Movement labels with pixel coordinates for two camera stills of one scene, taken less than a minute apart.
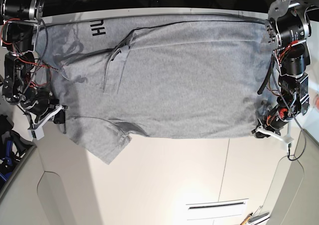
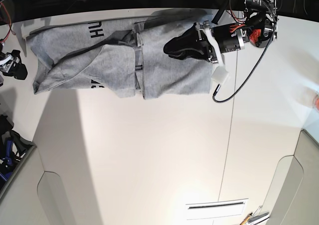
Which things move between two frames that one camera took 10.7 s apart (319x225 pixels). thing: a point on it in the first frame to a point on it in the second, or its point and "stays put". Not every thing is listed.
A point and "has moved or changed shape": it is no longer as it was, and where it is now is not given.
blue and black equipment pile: (14, 146) stays put
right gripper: (42, 110) to (18, 71)
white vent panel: (216, 209) stays put
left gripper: (273, 119) to (217, 41)
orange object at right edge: (317, 103) stays put
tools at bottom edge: (255, 219) stays put
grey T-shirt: (178, 76) has moved or changed shape
